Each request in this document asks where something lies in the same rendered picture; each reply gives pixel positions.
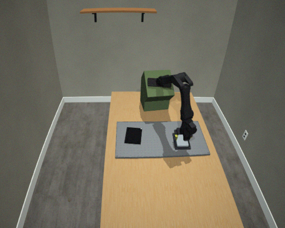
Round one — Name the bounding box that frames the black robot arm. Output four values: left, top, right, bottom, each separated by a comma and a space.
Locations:
147, 72, 197, 141

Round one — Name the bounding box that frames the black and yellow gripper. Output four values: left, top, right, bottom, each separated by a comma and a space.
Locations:
174, 128, 180, 140

